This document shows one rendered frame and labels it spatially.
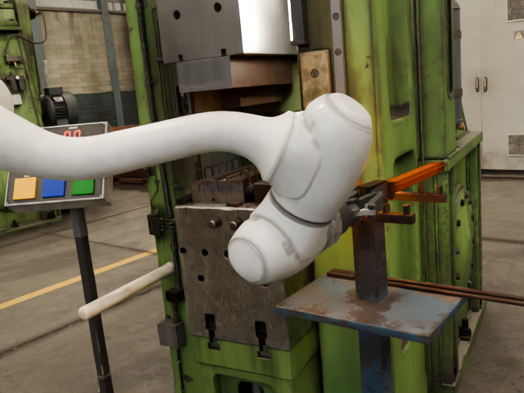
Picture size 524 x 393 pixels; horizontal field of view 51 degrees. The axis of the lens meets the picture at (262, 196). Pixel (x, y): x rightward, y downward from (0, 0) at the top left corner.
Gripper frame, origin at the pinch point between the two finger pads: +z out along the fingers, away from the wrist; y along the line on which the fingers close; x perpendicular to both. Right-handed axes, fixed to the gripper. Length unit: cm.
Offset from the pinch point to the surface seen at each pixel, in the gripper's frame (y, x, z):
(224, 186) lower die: -66, -8, 30
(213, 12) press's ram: -63, 45, 32
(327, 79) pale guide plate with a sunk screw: -36, 22, 47
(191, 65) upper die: -73, 30, 30
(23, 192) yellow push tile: -124, -4, -3
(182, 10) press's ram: -74, 47, 30
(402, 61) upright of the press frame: -29, 25, 88
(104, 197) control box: -101, -8, 11
